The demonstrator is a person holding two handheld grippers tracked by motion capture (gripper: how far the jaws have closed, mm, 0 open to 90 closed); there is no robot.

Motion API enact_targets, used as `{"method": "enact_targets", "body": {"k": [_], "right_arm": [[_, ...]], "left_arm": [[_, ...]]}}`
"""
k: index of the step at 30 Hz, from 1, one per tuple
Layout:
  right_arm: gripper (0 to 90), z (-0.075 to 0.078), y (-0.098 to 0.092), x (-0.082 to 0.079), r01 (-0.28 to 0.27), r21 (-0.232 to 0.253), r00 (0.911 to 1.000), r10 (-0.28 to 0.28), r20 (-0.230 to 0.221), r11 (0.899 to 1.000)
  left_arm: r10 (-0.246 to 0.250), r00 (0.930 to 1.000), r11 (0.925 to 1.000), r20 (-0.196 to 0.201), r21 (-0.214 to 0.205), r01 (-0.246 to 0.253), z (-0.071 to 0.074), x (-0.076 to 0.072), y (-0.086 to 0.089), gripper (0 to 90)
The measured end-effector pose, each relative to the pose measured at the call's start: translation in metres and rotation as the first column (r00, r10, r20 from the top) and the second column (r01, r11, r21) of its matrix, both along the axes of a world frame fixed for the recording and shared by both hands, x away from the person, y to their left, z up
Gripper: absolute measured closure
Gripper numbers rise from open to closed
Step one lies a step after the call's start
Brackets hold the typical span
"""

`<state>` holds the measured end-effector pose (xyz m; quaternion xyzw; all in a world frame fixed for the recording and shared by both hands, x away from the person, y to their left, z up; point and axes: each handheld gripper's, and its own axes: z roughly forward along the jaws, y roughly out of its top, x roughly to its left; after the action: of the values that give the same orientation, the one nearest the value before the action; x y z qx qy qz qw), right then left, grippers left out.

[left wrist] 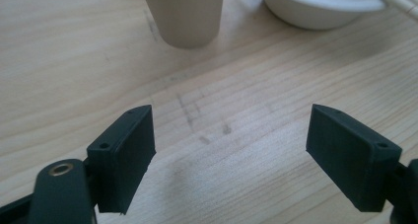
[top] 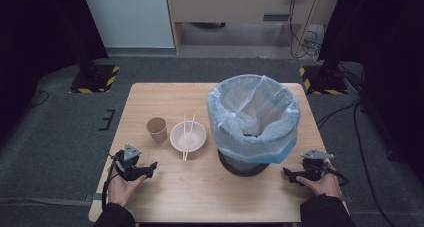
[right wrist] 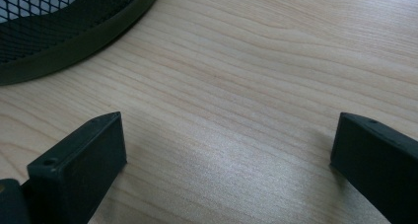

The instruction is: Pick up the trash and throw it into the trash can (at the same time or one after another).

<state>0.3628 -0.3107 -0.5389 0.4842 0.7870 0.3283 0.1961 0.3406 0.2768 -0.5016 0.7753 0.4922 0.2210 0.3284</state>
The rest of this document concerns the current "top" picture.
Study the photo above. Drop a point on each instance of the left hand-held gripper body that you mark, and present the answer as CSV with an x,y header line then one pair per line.
x,y
128,160

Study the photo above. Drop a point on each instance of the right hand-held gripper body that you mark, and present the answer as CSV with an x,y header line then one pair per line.
x,y
315,165

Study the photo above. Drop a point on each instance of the brown paper cup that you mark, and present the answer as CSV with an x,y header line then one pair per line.
x,y
158,133

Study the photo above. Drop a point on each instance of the black mesh trash bin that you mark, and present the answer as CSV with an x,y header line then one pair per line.
x,y
243,170

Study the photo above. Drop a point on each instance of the bin with blue liner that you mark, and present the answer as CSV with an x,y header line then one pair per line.
x,y
253,133

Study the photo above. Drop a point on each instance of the white disposable bowl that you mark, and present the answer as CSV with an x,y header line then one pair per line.
x,y
196,137

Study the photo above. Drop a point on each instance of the wooden chopstick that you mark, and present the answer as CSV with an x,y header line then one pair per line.
x,y
192,120
183,120

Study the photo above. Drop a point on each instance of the person's right hand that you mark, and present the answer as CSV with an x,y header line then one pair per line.
x,y
325,185

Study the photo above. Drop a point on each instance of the person's left hand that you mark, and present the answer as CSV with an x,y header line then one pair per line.
x,y
121,190

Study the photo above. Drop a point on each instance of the striped black stand base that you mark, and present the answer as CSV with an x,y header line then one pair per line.
x,y
325,83
100,78

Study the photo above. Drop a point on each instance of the dark curtain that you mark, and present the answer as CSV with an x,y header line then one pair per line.
x,y
383,37
40,37

